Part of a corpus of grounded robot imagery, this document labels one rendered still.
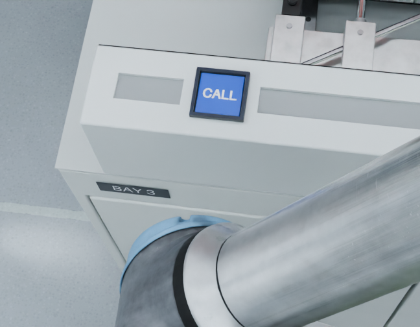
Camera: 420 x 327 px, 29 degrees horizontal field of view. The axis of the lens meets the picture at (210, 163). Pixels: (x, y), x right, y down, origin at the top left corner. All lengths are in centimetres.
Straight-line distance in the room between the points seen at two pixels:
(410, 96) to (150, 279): 34
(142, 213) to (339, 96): 36
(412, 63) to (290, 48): 14
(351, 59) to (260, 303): 40
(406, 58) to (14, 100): 122
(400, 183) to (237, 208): 53
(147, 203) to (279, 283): 50
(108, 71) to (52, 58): 117
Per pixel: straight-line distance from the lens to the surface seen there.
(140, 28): 105
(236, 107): 83
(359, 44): 93
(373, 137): 83
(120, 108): 84
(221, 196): 98
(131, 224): 114
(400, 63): 96
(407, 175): 50
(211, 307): 62
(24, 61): 204
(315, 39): 97
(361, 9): 97
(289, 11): 96
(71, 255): 182
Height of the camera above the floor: 171
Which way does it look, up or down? 67 degrees down
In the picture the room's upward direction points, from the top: 9 degrees counter-clockwise
